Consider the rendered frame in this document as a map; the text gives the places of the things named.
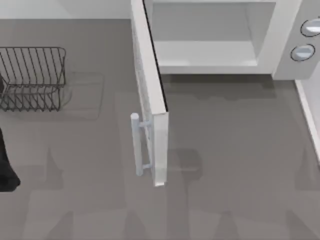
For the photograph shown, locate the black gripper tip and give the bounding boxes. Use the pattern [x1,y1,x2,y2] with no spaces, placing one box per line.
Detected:
[0,74,21,193]

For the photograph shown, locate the white microwave door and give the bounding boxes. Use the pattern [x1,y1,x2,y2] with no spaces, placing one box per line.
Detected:
[130,0,170,188]

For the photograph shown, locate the dark wire basket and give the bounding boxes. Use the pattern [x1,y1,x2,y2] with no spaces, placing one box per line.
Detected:
[0,46,67,113]

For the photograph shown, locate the grey microwave knob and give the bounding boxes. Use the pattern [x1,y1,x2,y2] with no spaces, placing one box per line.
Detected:
[290,43,316,62]
[299,16,320,37]

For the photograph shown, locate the pale microwave oven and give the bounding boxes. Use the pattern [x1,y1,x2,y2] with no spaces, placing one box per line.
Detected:
[142,0,320,80]

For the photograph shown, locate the pale grey door handle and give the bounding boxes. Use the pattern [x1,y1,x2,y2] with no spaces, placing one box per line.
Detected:
[130,112,153,177]

